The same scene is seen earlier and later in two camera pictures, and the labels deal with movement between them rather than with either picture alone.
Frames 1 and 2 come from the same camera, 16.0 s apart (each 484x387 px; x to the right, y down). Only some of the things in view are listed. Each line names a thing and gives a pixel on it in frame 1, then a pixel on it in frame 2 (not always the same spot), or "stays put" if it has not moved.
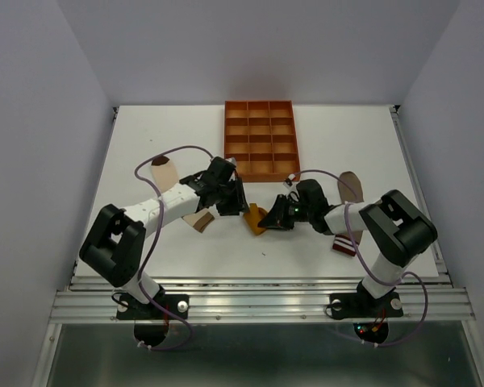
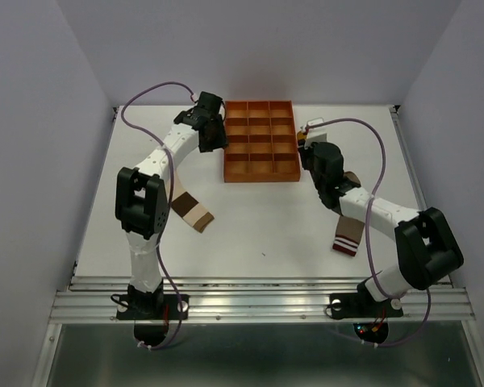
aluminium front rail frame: (269, 299) stays put
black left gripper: (239, 203) -> (222, 139)
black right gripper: (276, 218) -> (304, 149)
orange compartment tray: (260, 135) stays put
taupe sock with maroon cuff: (343, 243) stays put
